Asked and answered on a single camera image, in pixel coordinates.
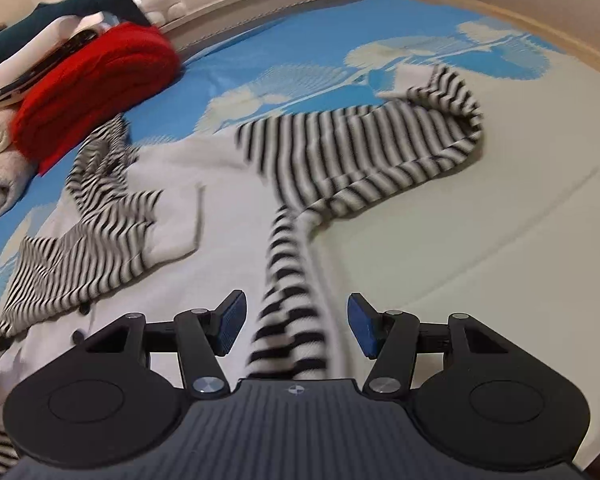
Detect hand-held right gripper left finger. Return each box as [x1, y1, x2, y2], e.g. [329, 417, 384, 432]
[72, 289, 248, 401]

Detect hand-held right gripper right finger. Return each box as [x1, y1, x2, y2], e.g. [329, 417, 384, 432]
[347, 292, 526, 401]

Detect black white striped garment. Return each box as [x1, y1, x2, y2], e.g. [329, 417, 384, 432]
[0, 62, 486, 478]

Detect blue floral bed sheet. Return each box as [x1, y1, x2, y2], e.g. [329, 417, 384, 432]
[0, 0, 600, 480]

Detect cream folded quilt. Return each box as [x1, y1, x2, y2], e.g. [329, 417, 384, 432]
[0, 107, 41, 236]

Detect red folded blanket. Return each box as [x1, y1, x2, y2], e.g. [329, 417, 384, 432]
[9, 21, 183, 177]

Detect dark patterned folded blanket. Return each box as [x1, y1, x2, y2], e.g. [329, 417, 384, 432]
[0, 27, 103, 111]

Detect white folded blanket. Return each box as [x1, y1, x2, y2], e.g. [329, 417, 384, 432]
[0, 12, 111, 96]

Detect white plush toy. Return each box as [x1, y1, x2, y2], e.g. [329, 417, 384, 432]
[139, 0, 188, 26]

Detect teal shark plush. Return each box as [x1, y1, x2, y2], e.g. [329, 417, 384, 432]
[0, 0, 157, 73]

